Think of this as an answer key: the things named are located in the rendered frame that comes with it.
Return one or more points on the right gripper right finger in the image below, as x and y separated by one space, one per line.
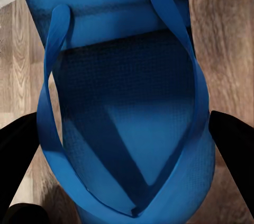
235 141

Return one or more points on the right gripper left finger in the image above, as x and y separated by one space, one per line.
18 143

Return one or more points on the sandal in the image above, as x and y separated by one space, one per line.
136 148

